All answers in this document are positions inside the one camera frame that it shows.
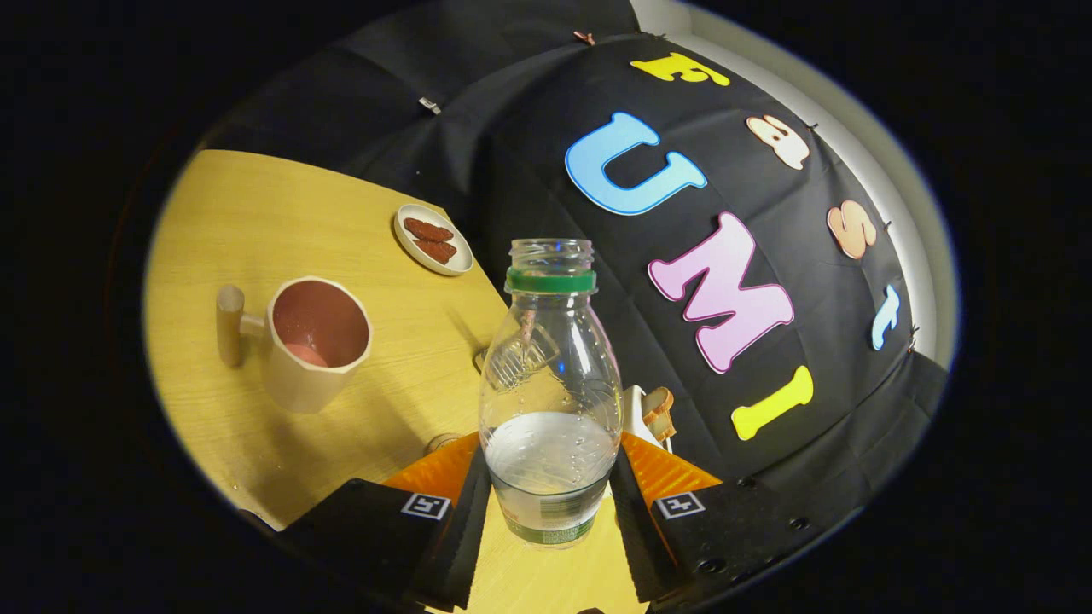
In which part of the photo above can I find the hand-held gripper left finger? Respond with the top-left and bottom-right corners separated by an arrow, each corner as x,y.
243,431 -> 494,611

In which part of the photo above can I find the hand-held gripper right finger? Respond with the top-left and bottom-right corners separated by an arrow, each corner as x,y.
607,431 -> 841,613

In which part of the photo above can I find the clear plastic juice bottle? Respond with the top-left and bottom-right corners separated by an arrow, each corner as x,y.
479,238 -> 624,548

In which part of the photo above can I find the beige cup with wooden handle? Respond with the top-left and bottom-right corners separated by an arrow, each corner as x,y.
215,275 -> 374,415

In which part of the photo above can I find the white toaster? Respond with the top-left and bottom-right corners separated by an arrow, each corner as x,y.
621,384 -> 675,453

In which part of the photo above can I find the round white plate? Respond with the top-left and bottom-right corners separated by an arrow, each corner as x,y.
393,203 -> 474,277

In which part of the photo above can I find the black backdrop cloth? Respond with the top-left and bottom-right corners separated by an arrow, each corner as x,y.
200,0 -> 952,521

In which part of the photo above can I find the wooden table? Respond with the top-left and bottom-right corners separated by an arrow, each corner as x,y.
143,149 -> 649,614

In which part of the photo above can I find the wire basket holder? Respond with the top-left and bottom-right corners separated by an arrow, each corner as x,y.
473,328 -> 560,389

